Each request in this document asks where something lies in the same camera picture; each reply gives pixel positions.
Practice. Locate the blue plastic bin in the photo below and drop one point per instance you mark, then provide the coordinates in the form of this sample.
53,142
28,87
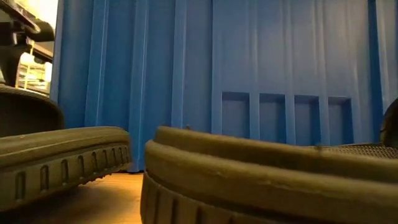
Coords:
248,62

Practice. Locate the black slide sandal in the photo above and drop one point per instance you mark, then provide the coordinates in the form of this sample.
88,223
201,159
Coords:
62,146
264,180

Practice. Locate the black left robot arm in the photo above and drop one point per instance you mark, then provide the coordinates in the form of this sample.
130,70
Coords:
9,62

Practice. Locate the lit storage shelf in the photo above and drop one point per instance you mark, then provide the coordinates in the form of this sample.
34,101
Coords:
34,77

